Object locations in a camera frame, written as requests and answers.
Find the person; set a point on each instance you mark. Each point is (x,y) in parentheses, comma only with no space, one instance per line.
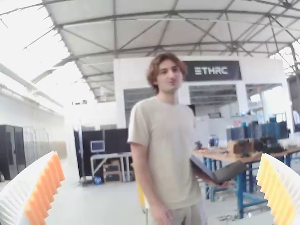
(164,152)

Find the dark grey laptop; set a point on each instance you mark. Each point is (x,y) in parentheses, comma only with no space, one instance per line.
(225,172)

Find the blue metal workbench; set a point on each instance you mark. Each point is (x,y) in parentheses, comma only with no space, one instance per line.
(241,187)

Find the black cabinet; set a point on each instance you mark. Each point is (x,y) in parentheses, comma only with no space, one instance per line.
(11,150)

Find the grey metal table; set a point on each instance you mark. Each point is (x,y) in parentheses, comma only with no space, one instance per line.
(110,154)

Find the computer monitor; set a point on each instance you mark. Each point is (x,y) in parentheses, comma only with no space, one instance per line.
(97,146)

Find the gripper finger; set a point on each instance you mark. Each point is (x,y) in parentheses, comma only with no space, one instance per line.
(28,187)
(283,187)

